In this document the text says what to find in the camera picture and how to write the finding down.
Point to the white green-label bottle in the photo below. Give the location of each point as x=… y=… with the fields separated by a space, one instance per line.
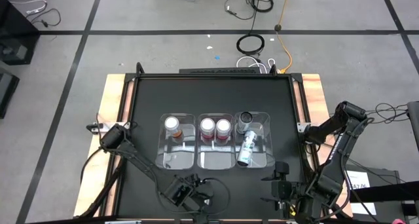
x=247 y=148

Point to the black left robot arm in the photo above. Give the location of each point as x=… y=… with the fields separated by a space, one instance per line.
x=140 y=161

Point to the metal mounting bracket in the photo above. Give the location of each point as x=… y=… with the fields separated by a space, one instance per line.
x=302 y=127
x=104 y=127

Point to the grey post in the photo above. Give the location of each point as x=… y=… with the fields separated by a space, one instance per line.
x=414 y=125

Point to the red bottle white cap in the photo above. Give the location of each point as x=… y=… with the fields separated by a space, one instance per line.
x=207 y=126

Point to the clear plastic bin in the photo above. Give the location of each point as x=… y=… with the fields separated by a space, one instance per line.
x=265 y=152
x=216 y=158
x=173 y=158

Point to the orange and white soda can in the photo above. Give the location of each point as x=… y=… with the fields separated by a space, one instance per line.
x=173 y=125

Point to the black floor case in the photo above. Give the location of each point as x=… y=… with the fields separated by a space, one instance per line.
x=6 y=93

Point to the black cabinet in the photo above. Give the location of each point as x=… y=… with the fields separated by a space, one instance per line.
x=16 y=30

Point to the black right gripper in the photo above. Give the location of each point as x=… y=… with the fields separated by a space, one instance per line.
x=284 y=190

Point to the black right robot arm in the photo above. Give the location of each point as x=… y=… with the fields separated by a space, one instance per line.
x=337 y=145

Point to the red and white raspberry can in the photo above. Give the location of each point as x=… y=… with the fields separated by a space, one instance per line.
x=223 y=127

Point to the black table frame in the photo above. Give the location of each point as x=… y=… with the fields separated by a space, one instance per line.
x=209 y=76

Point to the plywood base board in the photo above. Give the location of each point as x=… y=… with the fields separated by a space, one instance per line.
x=113 y=93

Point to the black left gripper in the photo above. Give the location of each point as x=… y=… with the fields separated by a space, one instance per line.
x=178 y=191

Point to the black case with white labels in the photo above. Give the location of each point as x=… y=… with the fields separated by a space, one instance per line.
x=386 y=178

